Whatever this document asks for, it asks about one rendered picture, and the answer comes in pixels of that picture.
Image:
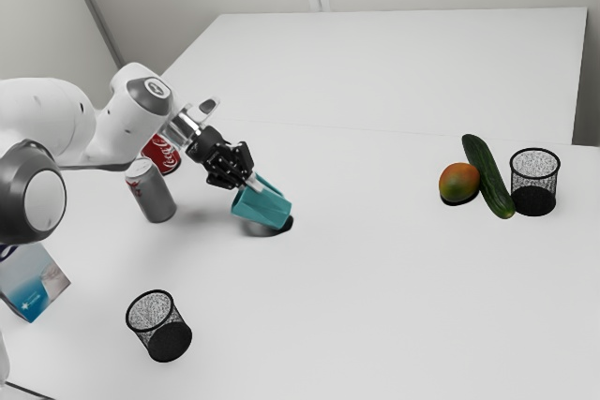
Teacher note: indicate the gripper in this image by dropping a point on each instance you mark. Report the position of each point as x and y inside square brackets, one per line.
[219, 155]

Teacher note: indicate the teal faceted mug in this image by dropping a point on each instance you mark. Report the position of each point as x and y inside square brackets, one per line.
[262, 207]

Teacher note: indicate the mango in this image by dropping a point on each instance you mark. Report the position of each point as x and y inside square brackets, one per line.
[459, 182]

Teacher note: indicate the red soda can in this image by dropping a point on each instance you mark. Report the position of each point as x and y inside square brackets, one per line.
[164, 153]

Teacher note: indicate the green cucumber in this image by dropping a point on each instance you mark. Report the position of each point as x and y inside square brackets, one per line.
[490, 177]

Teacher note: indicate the silver soda can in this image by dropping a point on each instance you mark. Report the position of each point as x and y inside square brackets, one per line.
[150, 194]

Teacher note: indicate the black mesh pen holder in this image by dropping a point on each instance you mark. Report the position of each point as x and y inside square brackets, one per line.
[534, 182]
[157, 325]

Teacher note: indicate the blue and white carton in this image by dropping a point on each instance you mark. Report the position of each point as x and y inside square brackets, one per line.
[30, 284]

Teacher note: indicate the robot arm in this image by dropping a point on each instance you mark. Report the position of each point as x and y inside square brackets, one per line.
[56, 123]

